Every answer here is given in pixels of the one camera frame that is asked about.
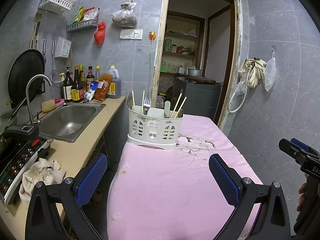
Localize pink floral blanket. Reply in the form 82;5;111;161
106;114;263;240

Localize metal mesh strainer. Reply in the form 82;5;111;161
50;39;63;88

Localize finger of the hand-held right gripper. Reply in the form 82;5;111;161
278;138;313;164
290;137;320;157

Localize blue white packet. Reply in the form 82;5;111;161
83;81;99;102

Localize wooden storage shelf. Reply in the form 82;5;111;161
162;11;206;77

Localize pale door frame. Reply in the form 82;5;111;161
151;0;244;131

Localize clear bag of dried goods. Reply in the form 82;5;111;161
111;0;138;28

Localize white mesh bag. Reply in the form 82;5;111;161
263;47;277;92

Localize red snack packet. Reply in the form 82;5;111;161
82;7;99;22

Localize clear plastic bag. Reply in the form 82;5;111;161
234;78;247;96

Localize white wall socket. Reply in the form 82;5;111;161
131;29;144;41

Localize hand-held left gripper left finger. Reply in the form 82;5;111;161
24;152;108;240

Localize steel sink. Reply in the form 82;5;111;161
37;102;107;143

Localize grey cabinet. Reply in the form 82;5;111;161
172;77;223;122

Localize black wok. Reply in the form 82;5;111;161
7;49;46;120

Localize cream rubber gloves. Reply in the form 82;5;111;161
237;58;268;89

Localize white wall basket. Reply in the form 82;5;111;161
38;0;73;14

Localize soy sauce bottle yellow label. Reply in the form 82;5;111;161
70;65;84;102

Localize dark sauce bottle red label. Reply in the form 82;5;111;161
86;66;94;88

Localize yellow snack packet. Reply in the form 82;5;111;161
73;6;86;24

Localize white hose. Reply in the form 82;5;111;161
227;65;253;113

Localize dark sauce bottle yellow cap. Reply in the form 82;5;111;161
78;64;87;93

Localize beige kitchen counter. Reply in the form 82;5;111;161
0;95;127;230

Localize person's right hand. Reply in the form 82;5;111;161
296;182;308;212

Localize silver fork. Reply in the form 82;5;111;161
143;97;152;116

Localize induction cooker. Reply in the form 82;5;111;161
0;137;54;207

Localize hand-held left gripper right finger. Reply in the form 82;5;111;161
208;153;292;240

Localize red plastic bag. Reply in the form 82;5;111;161
94;21;107;46

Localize white power cable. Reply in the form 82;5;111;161
149;40;154;98

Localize chrome faucet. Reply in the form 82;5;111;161
25;74;52;126

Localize dark pump bottle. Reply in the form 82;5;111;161
59;66;74;102

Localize orange seasoning packet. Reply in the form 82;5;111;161
93;73;112;102

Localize large oil jug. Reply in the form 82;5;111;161
106;65;122;99

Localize wooden cutting board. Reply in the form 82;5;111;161
185;76;217;84

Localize grey corner wall shelf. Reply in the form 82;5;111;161
66;18;98;32

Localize white hanging basket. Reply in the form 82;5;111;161
54;36;73;59

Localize white utensil holder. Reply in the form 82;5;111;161
127;106;184;151

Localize yellow sponge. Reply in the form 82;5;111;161
41;99;56;114

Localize white cloth rag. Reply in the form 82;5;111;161
19;158;67;208

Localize clear plastic jug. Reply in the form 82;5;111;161
156;95;167;109

